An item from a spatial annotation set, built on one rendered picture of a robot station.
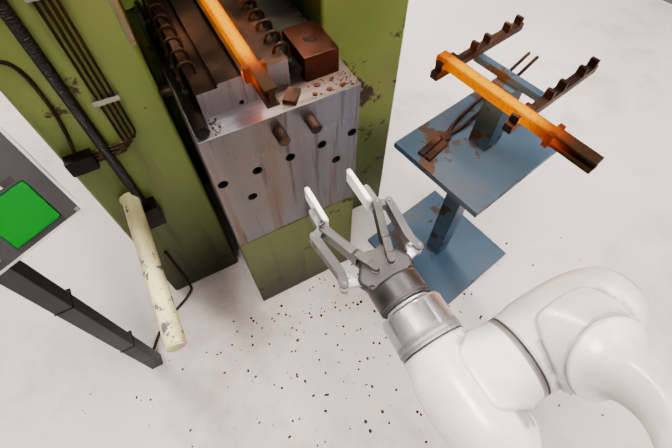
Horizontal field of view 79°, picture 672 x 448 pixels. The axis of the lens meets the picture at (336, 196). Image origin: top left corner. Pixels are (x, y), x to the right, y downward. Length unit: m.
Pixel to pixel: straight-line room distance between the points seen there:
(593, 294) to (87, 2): 0.89
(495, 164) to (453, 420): 0.80
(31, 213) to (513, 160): 1.07
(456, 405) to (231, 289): 1.29
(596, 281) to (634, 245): 1.56
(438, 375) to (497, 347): 0.07
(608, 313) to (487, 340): 0.13
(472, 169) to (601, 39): 2.07
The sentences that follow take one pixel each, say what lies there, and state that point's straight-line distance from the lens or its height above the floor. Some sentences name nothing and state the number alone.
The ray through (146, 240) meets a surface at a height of 0.64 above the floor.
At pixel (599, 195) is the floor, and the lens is 2.20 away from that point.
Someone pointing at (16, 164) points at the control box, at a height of 1.06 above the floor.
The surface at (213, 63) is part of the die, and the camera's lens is 0.92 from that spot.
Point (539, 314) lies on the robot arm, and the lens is 0.54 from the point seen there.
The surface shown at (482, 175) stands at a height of 0.67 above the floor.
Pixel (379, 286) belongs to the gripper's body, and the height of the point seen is 1.02.
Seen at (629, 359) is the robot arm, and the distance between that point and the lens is 0.52.
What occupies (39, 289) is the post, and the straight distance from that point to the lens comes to 1.07.
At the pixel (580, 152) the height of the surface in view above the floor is 0.94.
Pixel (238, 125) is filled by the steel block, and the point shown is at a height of 0.91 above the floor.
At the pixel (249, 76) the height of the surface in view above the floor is 1.00.
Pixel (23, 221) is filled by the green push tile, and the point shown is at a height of 1.00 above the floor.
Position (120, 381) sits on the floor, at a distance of 1.73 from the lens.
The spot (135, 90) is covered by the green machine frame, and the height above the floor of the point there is 0.93.
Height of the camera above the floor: 1.54
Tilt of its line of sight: 56 degrees down
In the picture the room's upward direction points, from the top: straight up
